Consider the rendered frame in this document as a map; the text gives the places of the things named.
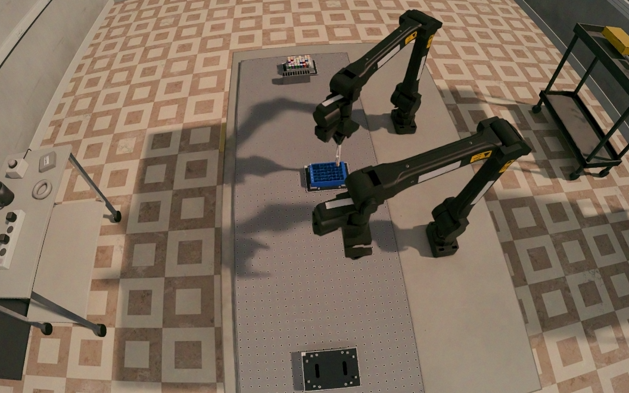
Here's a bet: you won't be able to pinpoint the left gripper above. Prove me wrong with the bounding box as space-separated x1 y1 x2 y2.
342 220 372 260

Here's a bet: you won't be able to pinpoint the blue tube carrier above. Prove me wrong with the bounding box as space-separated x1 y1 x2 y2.
309 161 347 187

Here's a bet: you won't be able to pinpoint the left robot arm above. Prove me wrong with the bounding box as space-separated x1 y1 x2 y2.
312 116 532 254

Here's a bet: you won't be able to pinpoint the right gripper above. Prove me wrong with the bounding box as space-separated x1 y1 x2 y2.
332 114 360 145

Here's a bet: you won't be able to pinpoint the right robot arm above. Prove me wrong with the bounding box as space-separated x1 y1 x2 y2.
313 9 443 143

